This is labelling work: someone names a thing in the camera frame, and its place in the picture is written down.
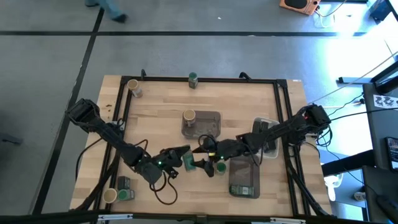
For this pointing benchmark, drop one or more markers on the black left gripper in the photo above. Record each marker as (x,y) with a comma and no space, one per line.
(163,160)

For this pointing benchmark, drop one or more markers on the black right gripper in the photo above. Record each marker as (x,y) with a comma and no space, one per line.
(230,148)

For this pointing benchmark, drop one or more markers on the brown translucent plastic bin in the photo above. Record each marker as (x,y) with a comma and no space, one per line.
(245,174)

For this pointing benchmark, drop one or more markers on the white plastic bin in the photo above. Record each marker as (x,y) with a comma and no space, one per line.
(275,124)

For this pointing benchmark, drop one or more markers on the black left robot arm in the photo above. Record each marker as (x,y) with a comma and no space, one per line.
(109,133)

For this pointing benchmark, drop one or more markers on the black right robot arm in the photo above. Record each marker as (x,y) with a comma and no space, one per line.
(289,129)

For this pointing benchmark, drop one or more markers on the grey translucent plastic bin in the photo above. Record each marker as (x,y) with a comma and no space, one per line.
(208,124)

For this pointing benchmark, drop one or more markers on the white floor object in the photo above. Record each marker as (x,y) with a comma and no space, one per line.
(332,186)

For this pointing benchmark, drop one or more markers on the black desk leg beam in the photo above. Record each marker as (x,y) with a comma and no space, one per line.
(348,161)

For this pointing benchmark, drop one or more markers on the white power outlet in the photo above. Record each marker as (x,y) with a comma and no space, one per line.
(360,196)

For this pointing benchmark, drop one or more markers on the person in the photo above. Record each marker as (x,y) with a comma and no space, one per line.
(109,7)

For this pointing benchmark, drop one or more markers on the dark grey desk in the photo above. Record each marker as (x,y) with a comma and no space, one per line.
(373,186)

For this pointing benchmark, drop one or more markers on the black stand foot bar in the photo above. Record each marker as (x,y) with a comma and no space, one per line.
(360,80)

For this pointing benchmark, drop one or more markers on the black desk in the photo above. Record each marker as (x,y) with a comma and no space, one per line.
(379,124)

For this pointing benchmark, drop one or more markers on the orange device with black disc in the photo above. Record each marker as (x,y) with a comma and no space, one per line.
(306,11)

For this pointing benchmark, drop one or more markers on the black phone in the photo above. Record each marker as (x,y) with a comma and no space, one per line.
(392,155)

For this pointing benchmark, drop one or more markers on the white paper with black print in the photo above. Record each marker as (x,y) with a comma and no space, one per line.
(385,102)

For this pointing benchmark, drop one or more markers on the blue box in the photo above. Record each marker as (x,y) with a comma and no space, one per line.
(381,9)

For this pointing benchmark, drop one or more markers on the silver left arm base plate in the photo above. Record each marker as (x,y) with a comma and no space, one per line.
(121,124)

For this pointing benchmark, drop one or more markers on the black metal table frame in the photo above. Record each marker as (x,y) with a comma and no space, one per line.
(224,80)

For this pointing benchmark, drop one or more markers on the silver rig bracket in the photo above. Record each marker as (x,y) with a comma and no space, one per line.
(115,217)
(287,221)

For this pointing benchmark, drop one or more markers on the black frame clamp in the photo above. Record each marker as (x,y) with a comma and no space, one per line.
(244,75)
(143,74)

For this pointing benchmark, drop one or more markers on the black camera rig bar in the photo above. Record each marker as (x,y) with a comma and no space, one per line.
(46,217)

